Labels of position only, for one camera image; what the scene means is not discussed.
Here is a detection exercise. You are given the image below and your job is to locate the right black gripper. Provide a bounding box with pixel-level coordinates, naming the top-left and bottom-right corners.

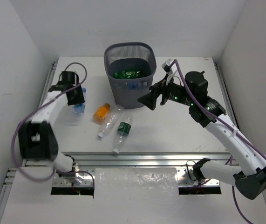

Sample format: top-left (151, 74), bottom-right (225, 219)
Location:
top-left (137, 72), bottom-right (194, 109)

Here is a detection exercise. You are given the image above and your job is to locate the green plastic bottle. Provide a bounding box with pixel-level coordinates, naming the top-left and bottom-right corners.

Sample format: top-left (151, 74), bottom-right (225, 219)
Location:
top-left (114, 70), bottom-right (143, 79)

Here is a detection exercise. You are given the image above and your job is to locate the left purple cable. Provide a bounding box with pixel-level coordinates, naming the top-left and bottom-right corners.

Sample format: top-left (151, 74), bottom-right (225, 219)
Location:
top-left (11, 62), bottom-right (95, 192)

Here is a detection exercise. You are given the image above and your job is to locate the aluminium front rail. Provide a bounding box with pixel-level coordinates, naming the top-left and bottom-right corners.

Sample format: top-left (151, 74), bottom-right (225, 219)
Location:
top-left (3, 151), bottom-right (263, 187)

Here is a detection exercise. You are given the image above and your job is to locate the clear bottle white cap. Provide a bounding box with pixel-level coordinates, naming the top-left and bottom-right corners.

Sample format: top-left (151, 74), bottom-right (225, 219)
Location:
top-left (97, 105), bottom-right (124, 139)

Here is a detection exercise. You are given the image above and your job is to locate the clear bottle blue label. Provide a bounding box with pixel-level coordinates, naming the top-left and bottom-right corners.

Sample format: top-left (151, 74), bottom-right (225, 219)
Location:
top-left (127, 81), bottom-right (148, 91)

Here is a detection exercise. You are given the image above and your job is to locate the clear bottle dark green label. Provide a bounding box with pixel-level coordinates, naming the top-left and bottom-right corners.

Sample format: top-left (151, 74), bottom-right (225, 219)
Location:
top-left (112, 112), bottom-right (133, 154)

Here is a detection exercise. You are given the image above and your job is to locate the aluminium side rail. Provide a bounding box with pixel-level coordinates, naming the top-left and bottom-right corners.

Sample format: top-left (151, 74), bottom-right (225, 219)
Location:
top-left (18, 61), bottom-right (58, 161)
top-left (213, 61), bottom-right (240, 130)

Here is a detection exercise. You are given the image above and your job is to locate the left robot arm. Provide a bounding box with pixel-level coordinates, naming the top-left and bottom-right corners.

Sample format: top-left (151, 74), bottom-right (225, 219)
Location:
top-left (18, 71), bottom-right (85, 179)

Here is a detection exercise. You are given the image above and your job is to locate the right aluminium side rail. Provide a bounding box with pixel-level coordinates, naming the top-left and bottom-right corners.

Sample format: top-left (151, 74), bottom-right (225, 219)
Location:
top-left (213, 61), bottom-right (240, 130)

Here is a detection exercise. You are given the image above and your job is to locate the grey mesh waste bin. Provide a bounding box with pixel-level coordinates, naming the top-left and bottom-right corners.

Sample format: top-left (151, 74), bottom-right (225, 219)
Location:
top-left (104, 42), bottom-right (157, 109)

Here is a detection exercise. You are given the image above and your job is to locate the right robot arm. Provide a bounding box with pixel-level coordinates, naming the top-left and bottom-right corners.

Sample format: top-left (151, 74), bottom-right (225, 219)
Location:
top-left (138, 71), bottom-right (266, 200)

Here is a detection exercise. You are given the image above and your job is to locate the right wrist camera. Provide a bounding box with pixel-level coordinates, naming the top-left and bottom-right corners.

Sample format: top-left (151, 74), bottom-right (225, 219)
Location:
top-left (162, 58), bottom-right (177, 83)

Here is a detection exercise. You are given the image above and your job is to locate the left aluminium side rail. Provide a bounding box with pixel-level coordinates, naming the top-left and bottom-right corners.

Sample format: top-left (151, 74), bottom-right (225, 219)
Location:
top-left (18, 61), bottom-right (58, 161)

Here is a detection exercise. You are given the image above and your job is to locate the clear bottle colourful label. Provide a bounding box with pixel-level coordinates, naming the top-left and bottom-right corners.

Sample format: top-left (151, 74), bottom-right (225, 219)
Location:
top-left (62, 87), bottom-right (86, 126)

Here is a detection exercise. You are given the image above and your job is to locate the orange juice bottle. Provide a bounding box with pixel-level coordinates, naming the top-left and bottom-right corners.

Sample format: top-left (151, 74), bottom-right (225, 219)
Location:
top-left (93, 103), bottom-right (110, 124)

